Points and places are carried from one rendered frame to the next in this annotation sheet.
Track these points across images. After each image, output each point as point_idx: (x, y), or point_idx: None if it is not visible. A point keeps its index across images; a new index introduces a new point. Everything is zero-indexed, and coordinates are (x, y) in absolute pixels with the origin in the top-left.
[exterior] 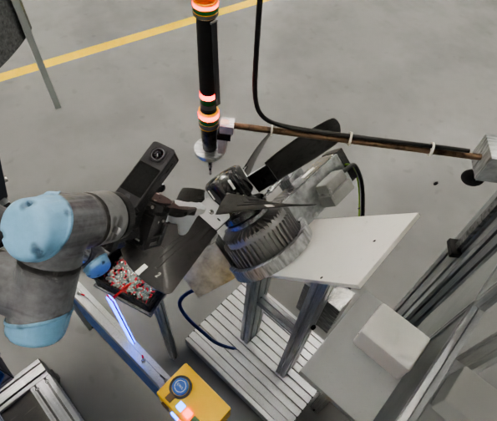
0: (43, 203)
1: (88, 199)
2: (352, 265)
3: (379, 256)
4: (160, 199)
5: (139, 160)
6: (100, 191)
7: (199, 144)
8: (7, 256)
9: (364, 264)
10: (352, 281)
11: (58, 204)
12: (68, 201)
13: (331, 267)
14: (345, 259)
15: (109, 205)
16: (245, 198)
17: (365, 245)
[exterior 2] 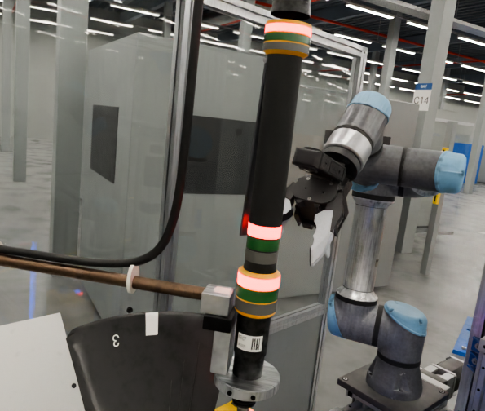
0: (365, 92)
1: (348, 118)
2: (33, 356)
3: (2, 329)
4: (303, 186)
5: (332, 158)
6: (348, 137)
7: (270, 379)
8: (394, 150)
9: (24, 338)
10: (57, 325)
11: (359, 98)
12: (355, 105)
13: (50, 391)
14: (26, 385)
15: (336, 130)
16: (173, 404)
17: None
